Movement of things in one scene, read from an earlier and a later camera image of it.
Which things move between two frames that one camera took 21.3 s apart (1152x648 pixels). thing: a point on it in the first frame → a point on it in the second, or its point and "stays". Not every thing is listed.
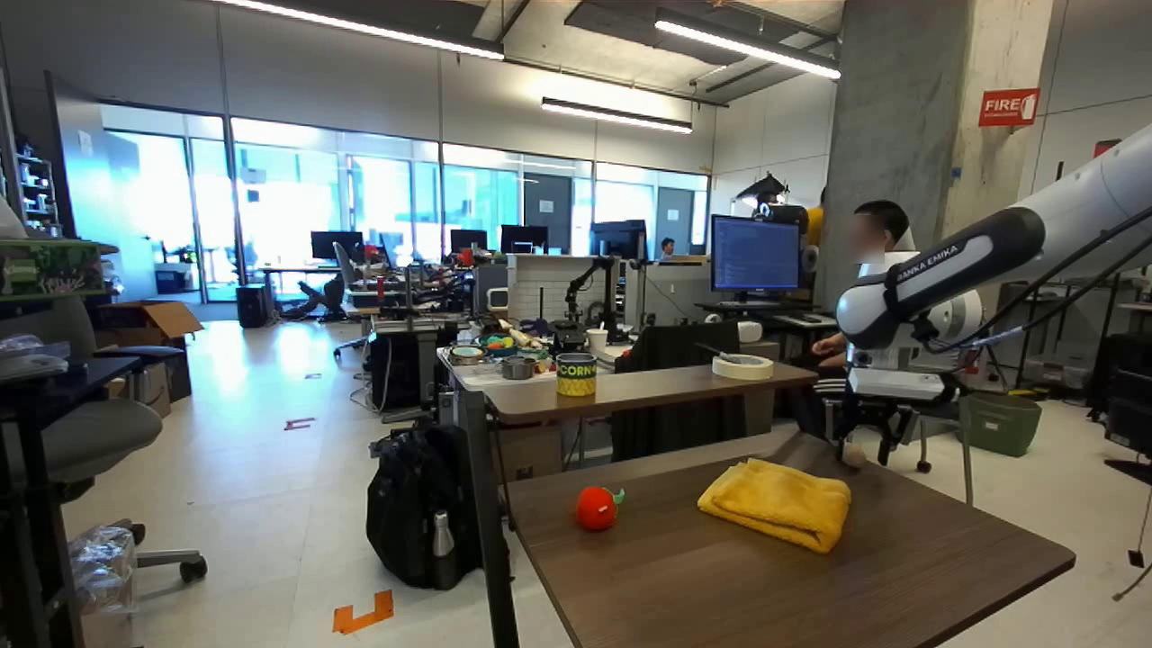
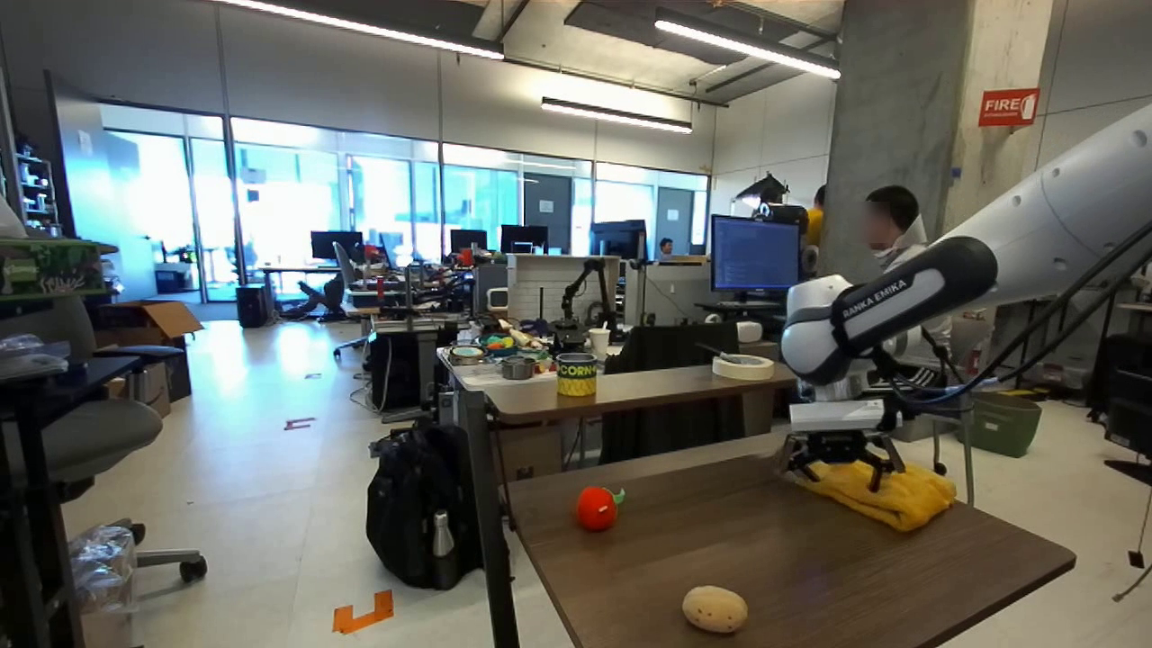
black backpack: x=426 y=505 stays
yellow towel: x=789 y=505 → x=900 y=497
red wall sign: x=1009 y=107 stays
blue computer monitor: x=757 y=258 stays
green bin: x=999 y=419 stays
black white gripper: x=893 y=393 → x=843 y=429
